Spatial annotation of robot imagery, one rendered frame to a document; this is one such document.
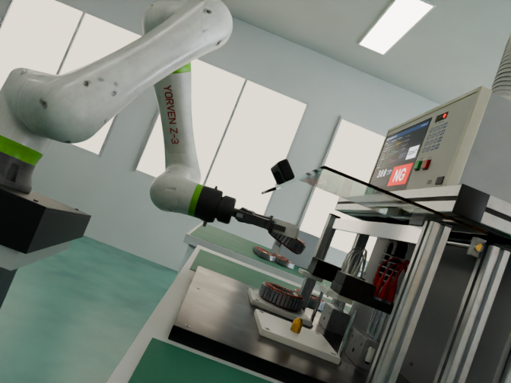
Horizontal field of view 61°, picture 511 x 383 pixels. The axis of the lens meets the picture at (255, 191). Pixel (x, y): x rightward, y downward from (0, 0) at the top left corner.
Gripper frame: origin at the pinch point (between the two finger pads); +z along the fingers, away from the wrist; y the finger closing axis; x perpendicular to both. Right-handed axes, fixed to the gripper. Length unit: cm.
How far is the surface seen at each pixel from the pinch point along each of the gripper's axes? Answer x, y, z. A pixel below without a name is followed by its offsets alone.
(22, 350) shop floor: -95, -80, -93
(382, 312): -7.5, 37.4, 18.0
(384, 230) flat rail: 7.5, 35.0, 14.3
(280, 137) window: 83, -442, -3
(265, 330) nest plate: -15.4, 44.7, -3.1
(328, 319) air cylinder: -17.1, 15.1, 13.9
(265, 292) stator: -15.2, 16.1, -2.5
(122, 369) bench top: -16, 73, -20
